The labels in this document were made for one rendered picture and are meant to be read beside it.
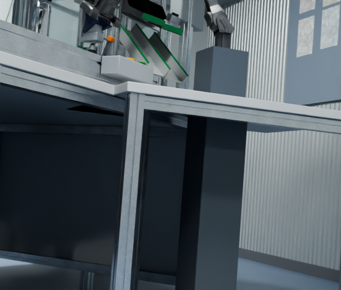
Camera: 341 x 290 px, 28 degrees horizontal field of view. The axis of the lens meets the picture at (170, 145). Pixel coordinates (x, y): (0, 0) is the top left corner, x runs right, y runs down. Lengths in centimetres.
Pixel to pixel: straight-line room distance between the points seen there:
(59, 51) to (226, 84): 65
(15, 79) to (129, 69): 51
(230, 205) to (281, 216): 313
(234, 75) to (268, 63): 348
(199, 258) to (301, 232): 297
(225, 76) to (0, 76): 92
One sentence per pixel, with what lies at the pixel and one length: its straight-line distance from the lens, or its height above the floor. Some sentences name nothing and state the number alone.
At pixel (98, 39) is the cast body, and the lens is 239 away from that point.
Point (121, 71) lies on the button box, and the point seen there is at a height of 91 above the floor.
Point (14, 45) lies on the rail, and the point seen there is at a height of 91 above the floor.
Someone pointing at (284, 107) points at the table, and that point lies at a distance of 218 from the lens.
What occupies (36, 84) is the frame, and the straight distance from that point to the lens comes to 181.
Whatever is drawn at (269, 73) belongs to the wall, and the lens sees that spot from 580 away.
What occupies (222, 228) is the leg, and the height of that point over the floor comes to 44.
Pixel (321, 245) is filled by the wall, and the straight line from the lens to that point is 500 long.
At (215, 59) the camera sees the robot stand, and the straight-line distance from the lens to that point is 234.
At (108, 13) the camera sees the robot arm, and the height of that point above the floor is 115.
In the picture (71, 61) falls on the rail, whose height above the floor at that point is 91.
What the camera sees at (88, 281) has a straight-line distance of 331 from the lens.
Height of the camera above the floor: 56
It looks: 4 degrees up
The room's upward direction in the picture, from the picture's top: 4 degrees clockwise
